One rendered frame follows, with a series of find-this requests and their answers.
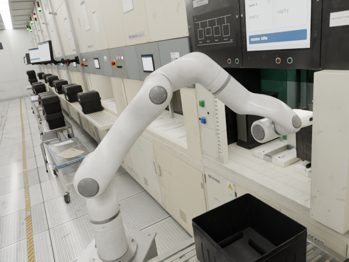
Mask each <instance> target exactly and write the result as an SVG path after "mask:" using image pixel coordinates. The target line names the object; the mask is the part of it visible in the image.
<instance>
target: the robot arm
mask: <svg viewBox="0 0 349 262"><path fill-rule="evenodd" d="M196 83H197V84H200V85H201V86H202V87H203V88H205V89H206V90H208V91H209V92H210V93H211V94H212V95H214V96H215V97H216V98H218V99H219V100H220V101H221V102H222V103H224V104H225V105H226V106H228V107H229V108H230V109H231V110H233V111H234V112H236V113H238V114H249V115H258V116H262V117H265V118H263V119H261V120H258V121H255V122H254V123H253V124H252V126H251V133H252V135H253V137H254V139H255V140H256V141H257V142H260V143H265V142H267V141H270V140H272V139H275V138H277V137H280V136H284V135H290V134H294V133H296V132H298V131H299V130H300V129H301V128H302V127H306V126H310V125H312V124H313V112H312V111H308V108H309V107H304V108H302V109H293V110H292V109H291V108H290V107H289V106H287V105H286V104H285V103H283V102H282V101H280V100H279V99H276V98H274V97H271V96H267V95H262V94H254V93H251V92H249V91H248V90H247V89H245V88H244V86H242V85H241V84H240V83H239V82H238V81H237V80H236V79H234V78H233V77H232V76H231V75H230V74H228V73H227V72H226V71H225V70H224V69H223V68H221V67H220V66H219V65H218V64H217V63H216V62H215V61H213V60H212V59H211V58H210V57H208V56H207V55H205V54H203V53H200V52H193V53H189V54H187V55H184V56H182V57H180V58H178V59H177V60H175V61H173V62H171V63H168V64H166V65H164V66H162V67H160V68H159V69H157V70H155V71H154V72H152V73H151V74H150V75H148V76H147V77H146V79H145V80H144V82H143V86H142V88H141V89H140V91H139V92H138V93H137V95H136V96H135V97H134V98H133V100H132V101H131V102H130V104H129V105H128V106H127V107H126V108H125V110H124V111H123V112H122V113H121V115H120V116H119V117H118V119H117V120H116V121H115V123H114V124H113V126H112V127H111V128H110V130H109V131H108V133H107V134H106V136H105V137H104V138H103V140H102V141H101V142H100V144H99V145H98V147H97V148H96V149H95V151H93V152H91V153H89V154H88V155H87V156H86V157H85V158H84V159H83V161H82V163H81V165H80V166H79V168H78V170H77V172H76V174H75V176H74V180H73V185H74V189H75V191H76V192H77V194H78V195H80V196H81V197H83V198H86V209H87V214H88V217H89V221H90V225H91V228H92V232H93V236H94V239H95V247H94V248H93V250H92V252H91V255H90V260H91V262H129V261H130V260H131V259H132V258H133V257H134V255H135V253H136V251H137V244H136V241H135V239H134V238H133V237H131V236H129V235H126V234H125V230H124V225H123V221H122V216H121V213H120V209H119V204H118V199H117V186H116V175H115V174H116V172H117V170H118V169H119V167H120V165H121V163H122V161H123V160H124V158H125V156H126V155H127V153H128V152H129V150H130V149H131V147H132V146H133V145H134V143H135V142H136V141H137V139H138V138H139V137H140V136H141V134H142V133H143V132H144V131H145V129H146V128H147V127H148V126H149V125H150V124H151V123H152V122H153V121H154V120H155V119H157V118H158V117H159V116H160V115H161V114H162V112H163V111H164V110H165V109H166V107H167V106H168V105H169V103H170V101H171V99H172V94H173V92H174V91H176V90H178V89H182V88H184V87H187V86H190V85H193V84H196Z"/></svg>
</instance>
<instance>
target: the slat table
mask: <svg viewBox="0 0 349 262"><path fill-rule="evenodd" d="M194 249H195V241H194V237H192V238H190V239H188V240H186V241H185V242H183V243H181V244H179V245H177V246H175V247H173V248H171V249H169V250H167V251H166V252H164V253H162V254H160V255H158V256H156V257H154V258H152V259H150V260H148V261H147V262H172V261H174V260H176V259H178V258H180V259H179V260H177V261H175V262H198V261H199V260H198V259H197V257H195V258H194V259H192V260H190V259H191V258H192V257H194V256H196V251H193V252H192V253H190V254H188V255H186V254H187V253H189V252H191V251H192V250H194ZM311 250H314V251H313V252H312V253H310V254H309V255H308V256H307V257H306V262H310V261H311V260H313V259H314V258H315V257H317V256H318V255H321V257H320V258H319V259H317V260H316V261H314V262H325V261H327V260H329V261H330V262H343V261H345V260H346V259H347V258H346V257H344V256H343V255H341V254H339V253H338V252H336V251H334V250H332V249H331V248H329V247H327V246H326V245H324V244H322V243H320V242H319V241H317V240H315V239H314V238H312V237H310V236H309V235H307V245H306V253H308V252H309V251H311Z"/></svg>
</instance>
